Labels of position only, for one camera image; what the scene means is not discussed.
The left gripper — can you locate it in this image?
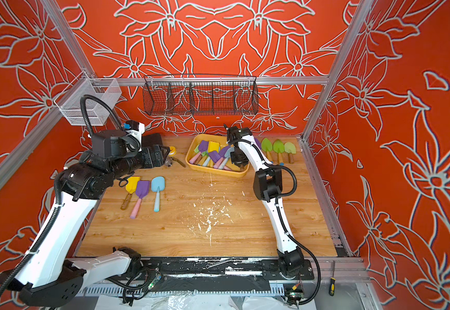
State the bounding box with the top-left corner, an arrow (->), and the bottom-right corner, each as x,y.
112,143 -> 171,180

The light blue shovel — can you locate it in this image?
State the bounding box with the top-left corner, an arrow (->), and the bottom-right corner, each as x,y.
151,176 -> 166,213

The green shovel yellow handle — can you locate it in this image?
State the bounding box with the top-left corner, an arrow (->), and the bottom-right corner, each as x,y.
273,139 -> 284,165
261,138 -> 274,163

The purple scoop shovel pink handle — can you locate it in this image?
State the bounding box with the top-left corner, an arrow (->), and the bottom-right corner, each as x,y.
129,180 -> 151,219

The yellow shovel purple handle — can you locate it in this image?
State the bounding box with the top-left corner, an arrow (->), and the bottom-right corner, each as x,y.
120,176 -> 141,211

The pale green shovel wooden handle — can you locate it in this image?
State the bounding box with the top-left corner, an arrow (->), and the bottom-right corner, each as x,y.
284,142 -> 297,164

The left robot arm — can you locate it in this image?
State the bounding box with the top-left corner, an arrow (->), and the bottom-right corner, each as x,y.
0,94 -> 170,308

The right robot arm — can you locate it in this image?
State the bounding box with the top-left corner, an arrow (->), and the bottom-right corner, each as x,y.
225,126 -> 321,307

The yellow shovel in box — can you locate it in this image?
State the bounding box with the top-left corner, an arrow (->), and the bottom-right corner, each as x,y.
208,141 -> 220,153

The yellow plastic storage box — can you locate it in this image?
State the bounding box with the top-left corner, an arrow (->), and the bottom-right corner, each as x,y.
186,134 -> 251,178

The black plastic tool case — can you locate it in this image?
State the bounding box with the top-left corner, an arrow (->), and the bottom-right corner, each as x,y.
141,133 -> 163,151

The yellow tape roll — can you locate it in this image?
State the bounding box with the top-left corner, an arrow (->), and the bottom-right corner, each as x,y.
169,146 -> 177,156

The purple pointed shovel pink handle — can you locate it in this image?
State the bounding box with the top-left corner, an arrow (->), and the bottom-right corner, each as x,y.
189,140 -> 208,164

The black wire wall basket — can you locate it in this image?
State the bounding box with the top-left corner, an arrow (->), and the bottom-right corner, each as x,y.
142,74 -> 259,116

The white mesh wall basket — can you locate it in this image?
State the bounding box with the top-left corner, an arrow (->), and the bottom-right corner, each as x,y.
54,78 -> 122,127

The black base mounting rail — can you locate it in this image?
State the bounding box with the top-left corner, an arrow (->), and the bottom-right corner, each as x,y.
140,257 -> 316,280

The white cable duct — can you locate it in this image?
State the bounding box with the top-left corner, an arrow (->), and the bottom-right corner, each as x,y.
75,284 -> 285,298

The yellow handled screwdriver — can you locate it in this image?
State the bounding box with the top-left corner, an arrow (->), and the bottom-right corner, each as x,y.
328,277 -> 336,297

